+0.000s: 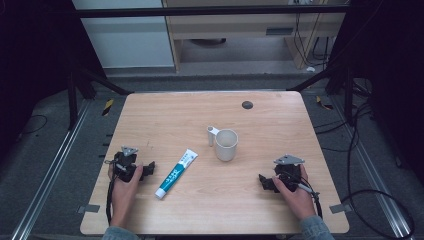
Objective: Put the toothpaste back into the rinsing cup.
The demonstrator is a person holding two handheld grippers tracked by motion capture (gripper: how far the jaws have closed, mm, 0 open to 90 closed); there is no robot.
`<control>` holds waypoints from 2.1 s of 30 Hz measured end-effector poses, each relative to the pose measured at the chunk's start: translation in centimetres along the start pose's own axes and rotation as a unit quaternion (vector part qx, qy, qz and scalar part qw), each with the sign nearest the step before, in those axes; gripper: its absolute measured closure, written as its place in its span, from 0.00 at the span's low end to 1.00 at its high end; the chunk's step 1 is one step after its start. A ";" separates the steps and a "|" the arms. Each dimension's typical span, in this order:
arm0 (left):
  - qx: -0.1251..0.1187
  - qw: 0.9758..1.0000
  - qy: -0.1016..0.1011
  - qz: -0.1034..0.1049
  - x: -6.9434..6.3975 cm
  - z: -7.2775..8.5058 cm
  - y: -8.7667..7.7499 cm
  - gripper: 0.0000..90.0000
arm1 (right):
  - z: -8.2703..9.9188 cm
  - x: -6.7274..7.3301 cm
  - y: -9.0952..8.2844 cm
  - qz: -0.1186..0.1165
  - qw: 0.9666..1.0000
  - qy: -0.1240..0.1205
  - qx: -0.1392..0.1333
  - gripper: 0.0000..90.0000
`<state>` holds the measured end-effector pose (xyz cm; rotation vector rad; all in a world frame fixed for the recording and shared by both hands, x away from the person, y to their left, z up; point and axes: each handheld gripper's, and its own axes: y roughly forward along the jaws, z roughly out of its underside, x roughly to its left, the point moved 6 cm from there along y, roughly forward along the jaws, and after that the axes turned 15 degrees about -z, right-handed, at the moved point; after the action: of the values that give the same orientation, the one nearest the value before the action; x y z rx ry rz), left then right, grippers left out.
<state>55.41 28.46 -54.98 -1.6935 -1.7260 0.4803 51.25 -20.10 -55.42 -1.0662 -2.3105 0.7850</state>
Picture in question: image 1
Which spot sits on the small white floor object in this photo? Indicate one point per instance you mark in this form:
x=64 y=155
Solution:
x=310 y=69

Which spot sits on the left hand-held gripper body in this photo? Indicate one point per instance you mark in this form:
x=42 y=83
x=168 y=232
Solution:
x=125 y=166

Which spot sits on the white cabinet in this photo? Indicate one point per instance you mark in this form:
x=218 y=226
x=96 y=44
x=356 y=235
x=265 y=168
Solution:
x=126 y=43

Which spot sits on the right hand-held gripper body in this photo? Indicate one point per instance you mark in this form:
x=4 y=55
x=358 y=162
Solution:
x=287 y=173

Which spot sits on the aluminium floor rail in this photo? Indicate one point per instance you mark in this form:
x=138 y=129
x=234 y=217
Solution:
x=50 y=170
x=376 y=186

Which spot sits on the person's right hand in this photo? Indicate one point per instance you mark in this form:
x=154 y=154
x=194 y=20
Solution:
x=300 y=203

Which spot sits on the person's left hand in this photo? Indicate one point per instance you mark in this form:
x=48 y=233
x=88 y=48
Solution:
x=122 y=196

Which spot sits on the white and teal toothpaste tube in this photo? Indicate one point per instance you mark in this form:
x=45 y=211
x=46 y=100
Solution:
x=176 y=173

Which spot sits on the black metal stand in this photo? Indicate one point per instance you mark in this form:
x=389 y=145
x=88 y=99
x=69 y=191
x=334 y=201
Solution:
x=72 y=100
x=348 y=96

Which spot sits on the yellow and black tape strip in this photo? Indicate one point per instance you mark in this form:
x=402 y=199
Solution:
x=107 y=107
x=324 y=105

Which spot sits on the grey metal table bracket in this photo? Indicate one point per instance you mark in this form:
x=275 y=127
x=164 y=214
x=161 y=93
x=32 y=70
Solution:
x=340 y=208
x=88 y=208

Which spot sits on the light wooden desk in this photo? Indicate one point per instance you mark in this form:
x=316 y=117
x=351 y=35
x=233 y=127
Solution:
x=233 y=25

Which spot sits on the black horizontal frame bar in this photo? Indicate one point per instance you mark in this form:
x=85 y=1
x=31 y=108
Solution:
x=200 y=11

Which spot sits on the grey round table cap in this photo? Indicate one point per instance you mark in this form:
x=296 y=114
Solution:
x=247 y=105

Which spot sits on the black curtain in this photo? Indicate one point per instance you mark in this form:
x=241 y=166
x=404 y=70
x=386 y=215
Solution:
x=393 y=66
x=30 y=60

